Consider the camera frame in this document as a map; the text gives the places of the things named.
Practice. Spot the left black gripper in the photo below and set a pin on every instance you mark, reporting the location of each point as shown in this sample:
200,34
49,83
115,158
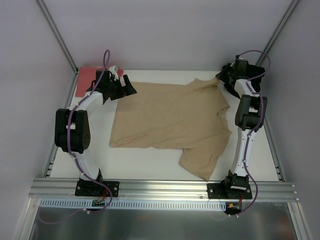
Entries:
120,88

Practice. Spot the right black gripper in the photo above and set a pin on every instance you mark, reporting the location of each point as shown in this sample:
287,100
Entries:
225,75

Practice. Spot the beige t shirt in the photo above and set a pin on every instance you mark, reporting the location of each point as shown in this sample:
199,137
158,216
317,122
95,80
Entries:
190,117

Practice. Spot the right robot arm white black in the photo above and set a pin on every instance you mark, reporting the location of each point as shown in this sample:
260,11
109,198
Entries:
243,80

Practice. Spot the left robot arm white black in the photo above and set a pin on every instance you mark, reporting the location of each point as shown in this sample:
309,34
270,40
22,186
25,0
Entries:
72,129

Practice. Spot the black t shirt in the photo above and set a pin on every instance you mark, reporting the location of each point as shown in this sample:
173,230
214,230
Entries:
252,71

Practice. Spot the folded pink t shirt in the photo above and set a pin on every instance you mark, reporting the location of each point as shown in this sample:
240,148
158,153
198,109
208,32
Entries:
85,77

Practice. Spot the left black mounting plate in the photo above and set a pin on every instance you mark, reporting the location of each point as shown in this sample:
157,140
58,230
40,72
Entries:
86,188

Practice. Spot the black mounting plate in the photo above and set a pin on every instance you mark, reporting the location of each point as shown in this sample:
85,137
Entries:
86,188
221,191

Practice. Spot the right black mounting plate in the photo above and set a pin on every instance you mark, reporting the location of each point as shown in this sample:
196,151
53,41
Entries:
221,191

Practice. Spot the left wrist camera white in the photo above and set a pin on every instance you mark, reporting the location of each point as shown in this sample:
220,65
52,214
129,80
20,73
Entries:
116,71

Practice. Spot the right aluminium frame post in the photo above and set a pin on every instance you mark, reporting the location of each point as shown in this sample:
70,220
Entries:
293,4

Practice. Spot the aluminium frame post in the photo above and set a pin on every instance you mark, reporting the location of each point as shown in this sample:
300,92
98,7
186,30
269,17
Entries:
57,35
293,4

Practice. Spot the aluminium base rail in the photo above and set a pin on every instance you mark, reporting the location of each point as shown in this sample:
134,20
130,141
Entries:
163,190

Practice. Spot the left aluminium frame post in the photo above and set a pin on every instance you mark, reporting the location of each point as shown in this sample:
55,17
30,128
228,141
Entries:
57,35

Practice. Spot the white slotted cable duct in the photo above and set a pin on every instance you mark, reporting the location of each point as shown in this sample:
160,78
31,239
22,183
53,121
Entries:
134,204

